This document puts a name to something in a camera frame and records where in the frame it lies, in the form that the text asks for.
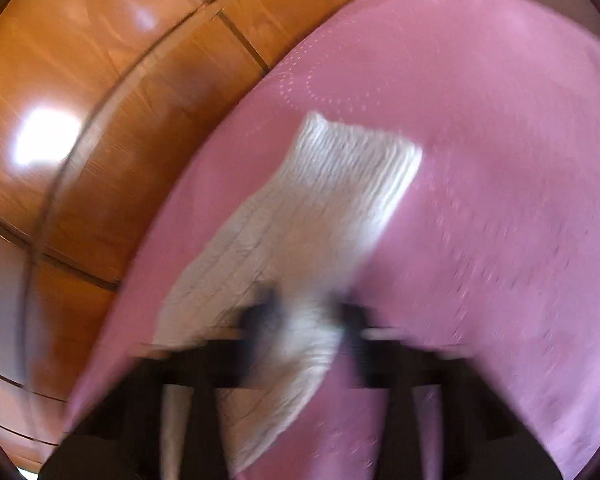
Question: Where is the wooden wardrobe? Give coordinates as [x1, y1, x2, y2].
[0, 0, 381, 471]

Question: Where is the pink bed sheet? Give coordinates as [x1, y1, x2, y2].
[62, 0, 600, 480]

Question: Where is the white knit garment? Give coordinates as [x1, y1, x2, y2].
[152, 112, 424, 476]

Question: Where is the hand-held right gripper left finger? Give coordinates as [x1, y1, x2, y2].
[37, 287, 292, 480]

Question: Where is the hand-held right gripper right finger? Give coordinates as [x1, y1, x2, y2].
[337, 301, 566, 480]

